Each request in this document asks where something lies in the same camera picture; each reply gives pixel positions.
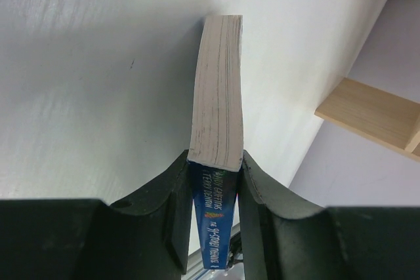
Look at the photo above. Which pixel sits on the blue colourful picture book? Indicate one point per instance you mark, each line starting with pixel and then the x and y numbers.
pixel 216 146

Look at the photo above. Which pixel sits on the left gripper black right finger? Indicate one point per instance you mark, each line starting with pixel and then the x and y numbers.
pixel 284 236

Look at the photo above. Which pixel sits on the wooden two-tier shelf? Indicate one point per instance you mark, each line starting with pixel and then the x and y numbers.
pixel 382 117

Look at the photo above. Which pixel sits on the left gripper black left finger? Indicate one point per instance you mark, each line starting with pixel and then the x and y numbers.
pixel 144 235

